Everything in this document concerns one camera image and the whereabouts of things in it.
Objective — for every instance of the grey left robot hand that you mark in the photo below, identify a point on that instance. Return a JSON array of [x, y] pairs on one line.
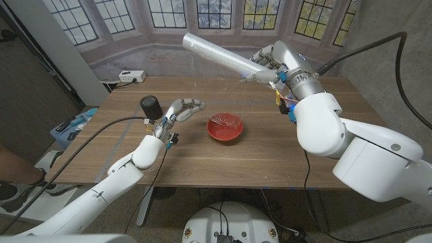
[[180, 109]]

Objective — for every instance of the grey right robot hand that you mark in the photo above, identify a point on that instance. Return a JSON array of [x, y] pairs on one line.
[[290, 60]]

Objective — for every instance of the transparent cling film sheet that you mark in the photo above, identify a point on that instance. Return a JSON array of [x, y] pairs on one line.
[[224, 119]]

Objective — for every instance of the cling film roll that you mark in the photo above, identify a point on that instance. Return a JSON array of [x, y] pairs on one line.
[[219, 54]]

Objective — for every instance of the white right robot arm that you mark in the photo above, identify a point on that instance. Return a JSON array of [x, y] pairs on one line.
[[371, 162]]

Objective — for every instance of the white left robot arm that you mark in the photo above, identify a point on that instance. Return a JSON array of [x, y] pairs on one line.
[[91, 202]]

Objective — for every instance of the black cylindrical speaker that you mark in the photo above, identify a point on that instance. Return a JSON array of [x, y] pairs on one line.
[[150, 106]]

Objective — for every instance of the red bowl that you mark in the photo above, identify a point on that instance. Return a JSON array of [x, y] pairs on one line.
[[224, 133]]

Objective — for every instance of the white power strip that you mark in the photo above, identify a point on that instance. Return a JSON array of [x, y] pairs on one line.
[[131, 76]]

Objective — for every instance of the printed window backdrop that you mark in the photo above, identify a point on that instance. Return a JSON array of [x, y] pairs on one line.
[[135, 50]]

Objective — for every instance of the grey table leg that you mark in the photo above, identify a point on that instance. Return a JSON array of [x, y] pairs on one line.
[[146, 206], [319, 212]]

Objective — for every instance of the blue storage box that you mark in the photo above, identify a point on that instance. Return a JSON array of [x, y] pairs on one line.
[[77, 130]]

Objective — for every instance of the black remote control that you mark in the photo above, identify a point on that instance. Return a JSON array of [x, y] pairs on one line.
[[65, 124]]

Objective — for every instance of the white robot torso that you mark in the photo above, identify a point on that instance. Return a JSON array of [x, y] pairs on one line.
[[229, 222]]

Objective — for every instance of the white floor platform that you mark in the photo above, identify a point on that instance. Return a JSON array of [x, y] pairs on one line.
[[44, 204]]

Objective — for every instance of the person's bare leg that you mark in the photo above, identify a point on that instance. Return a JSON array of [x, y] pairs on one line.
[[15, 167]]

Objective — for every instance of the black and white shoe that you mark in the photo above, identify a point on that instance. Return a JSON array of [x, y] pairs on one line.
[[6, 194]]

